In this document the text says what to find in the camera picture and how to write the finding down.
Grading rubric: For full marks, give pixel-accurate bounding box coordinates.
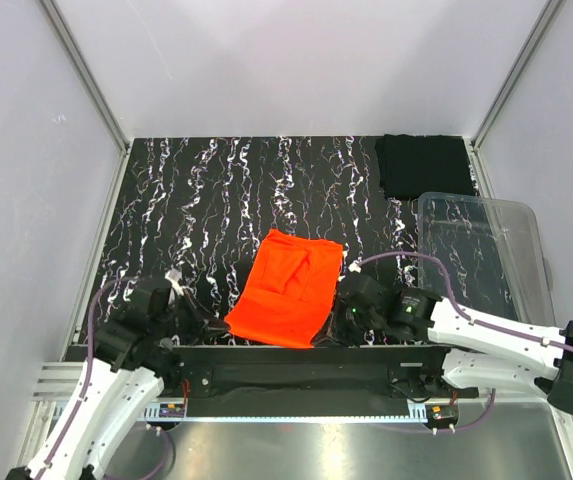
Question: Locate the aluminium frame post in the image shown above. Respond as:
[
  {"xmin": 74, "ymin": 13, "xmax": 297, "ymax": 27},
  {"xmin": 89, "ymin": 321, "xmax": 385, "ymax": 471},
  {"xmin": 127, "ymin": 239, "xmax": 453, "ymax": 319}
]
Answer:
[
  {"xmin": 36, "ymin": 0, "xmax": 130, "ymax": 154},
  {"xmin": 469, "ymin": 0, "xmax": 567, "ymax": 151}
]

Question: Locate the right orange connector block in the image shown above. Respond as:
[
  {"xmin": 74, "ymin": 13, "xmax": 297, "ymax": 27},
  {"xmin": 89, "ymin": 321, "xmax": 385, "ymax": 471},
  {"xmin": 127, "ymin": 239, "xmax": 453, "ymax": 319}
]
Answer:
[{"xmin": 430, "ymin": 404, "xmax": 459, "ymax": 420}]

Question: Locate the slotted cable duct rail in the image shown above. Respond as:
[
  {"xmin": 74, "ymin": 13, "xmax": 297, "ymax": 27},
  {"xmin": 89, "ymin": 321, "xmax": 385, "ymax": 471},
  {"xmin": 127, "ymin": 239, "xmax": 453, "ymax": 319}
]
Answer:
[{"xmin": 138, "ymin": 400, "xmax": 427, "ymax": 423}]

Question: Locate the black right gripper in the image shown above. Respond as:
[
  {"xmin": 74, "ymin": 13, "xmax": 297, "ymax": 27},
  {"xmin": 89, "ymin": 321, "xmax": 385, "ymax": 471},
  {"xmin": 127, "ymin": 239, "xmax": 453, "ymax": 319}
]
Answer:
[{"xmin": 312, "ymin": 296, "xmax": 383, "ymax": 348}]

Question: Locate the left aluminium frame post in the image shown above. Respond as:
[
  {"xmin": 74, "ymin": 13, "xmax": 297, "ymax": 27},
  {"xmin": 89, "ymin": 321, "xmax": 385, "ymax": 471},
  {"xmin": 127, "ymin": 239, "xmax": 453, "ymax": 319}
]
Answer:
[{"xmin": 36, "ymin": 0, "xmax": 130, "ymax": 154}]

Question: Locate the right aluminium frame post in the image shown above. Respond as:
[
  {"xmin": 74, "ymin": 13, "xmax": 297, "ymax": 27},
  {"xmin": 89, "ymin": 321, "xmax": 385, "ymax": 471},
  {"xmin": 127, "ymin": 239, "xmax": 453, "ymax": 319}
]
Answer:
[{"xmin": 469, "ymin": 0, "xmax": 567, "ymax": 151}]

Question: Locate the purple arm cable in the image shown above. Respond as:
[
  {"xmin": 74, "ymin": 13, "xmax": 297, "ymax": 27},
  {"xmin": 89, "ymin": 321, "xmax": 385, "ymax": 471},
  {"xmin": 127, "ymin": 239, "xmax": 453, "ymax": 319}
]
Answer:
[
  {"xmin": 35, "ymin": 277, "xmax": 175, "ymax": 479},
  {"xmin": 350, "ymin": 251, "xmax": 573, "ymax": 434}
]

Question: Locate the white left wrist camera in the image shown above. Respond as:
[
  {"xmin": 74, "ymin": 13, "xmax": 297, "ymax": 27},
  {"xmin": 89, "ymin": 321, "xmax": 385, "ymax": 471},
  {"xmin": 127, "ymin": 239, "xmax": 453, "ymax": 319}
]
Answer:
[{"xmin": 164, "ymin": 269, "xmax": 185, "ymax": 304}]

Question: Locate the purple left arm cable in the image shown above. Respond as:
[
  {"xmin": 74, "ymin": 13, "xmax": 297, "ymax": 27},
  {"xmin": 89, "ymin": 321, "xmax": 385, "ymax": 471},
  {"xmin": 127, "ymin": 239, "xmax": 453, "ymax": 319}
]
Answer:
[{"xmin": 35, "ymin": 277, "xmax": 175, "ymax": 479}]

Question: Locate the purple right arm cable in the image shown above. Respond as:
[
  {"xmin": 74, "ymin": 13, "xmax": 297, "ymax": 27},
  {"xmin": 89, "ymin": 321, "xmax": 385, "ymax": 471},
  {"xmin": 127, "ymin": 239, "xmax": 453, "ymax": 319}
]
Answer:
[{"xmin": 350, "ymin": 251, "xmax": 573, "ymax": 434}]

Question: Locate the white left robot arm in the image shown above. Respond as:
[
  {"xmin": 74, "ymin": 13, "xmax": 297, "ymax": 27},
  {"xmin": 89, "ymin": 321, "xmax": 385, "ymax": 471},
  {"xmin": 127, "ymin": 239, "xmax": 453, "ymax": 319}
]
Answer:
[{"xmin": 7, "ymin": 273, "xmax": 230, "ymax": 479}]

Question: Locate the left orange connector block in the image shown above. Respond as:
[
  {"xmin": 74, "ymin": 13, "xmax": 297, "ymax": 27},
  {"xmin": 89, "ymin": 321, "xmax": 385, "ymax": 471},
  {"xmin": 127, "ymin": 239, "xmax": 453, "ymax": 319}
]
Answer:
[{"xmin": 159, "ymin": 403, "xmax": 186, "ymax": 418}]

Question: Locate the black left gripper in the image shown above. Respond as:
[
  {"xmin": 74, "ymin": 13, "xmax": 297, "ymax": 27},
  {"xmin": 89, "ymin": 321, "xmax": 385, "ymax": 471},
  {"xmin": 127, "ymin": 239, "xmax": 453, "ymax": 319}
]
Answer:
[{"xmin": 151, "ymin": 287, "xmax": 230, "ymax": 346}]

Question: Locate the folded black t shirt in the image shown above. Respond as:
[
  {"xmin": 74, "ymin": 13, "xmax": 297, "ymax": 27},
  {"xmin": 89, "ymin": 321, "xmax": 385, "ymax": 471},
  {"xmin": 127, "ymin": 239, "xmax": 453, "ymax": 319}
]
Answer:
[{"xmin": 375, "ymin": 134, "xmax": 476, "ymax": 200}]

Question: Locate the orange t shirt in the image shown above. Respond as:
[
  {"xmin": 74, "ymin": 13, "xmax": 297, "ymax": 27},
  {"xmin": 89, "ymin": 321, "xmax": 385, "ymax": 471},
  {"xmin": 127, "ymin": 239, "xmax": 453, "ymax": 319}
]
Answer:
[{"xmin": 225, "ymin": 229, "xmax": 343, "ymax": 349}]

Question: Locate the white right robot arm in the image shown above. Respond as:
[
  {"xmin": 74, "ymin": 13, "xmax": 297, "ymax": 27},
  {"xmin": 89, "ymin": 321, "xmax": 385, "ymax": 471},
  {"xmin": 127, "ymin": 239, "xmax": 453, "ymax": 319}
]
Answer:
[{"xmin": 331, "ymin": 273, "xmax": 573, "ymax": 415}]

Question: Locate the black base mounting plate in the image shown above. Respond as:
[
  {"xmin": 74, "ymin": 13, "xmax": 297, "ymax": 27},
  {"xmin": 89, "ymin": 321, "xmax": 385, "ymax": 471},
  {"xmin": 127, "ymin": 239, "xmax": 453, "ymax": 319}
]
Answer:
[{"xmin": 164, "ymin": 346, "xmax": 479, "ymax": 406}]

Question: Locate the clear plastic bin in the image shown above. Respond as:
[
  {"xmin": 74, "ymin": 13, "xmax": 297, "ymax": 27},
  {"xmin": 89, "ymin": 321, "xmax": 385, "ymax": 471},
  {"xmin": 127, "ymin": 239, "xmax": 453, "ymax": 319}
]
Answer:
[{"xmin": 417, "ymin": 193, "xmax": 558, "ymax": 327}]

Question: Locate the orange connector block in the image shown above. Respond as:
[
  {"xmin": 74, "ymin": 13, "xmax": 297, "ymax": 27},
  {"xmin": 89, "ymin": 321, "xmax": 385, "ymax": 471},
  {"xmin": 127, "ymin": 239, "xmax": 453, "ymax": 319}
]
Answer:
[
  {"xmin": 159, "ymin": 403, "xmax": 186, "ymax": 418},
  {"xmin": 430, "ymin": 404, "xmax": 459, "ymax": 420}
]

